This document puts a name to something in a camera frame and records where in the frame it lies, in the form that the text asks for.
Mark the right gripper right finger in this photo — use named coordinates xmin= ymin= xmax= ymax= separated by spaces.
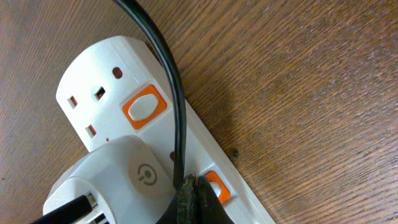
xmin=194 ymin=176 xmax=234 ymax=224

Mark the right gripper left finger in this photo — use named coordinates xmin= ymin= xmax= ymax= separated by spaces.
xmin=156 ymin=175 xmax=197 ymax=224

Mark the thin black charging cable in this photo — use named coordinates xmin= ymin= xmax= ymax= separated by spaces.
xmin=29 ymin=194 xmax=99 ymax=224

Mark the white USB charger adapter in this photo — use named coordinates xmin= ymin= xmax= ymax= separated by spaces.
xmin=43 ymin=136 xmax=175 ymax=223

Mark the white power strip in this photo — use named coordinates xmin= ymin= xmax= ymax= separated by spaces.
xmin=55 ymin=35 xmax=276 ymax=224

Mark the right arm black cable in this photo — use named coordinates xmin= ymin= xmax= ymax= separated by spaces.
xmin=111 ymin=0 xmax=188 ymax=190

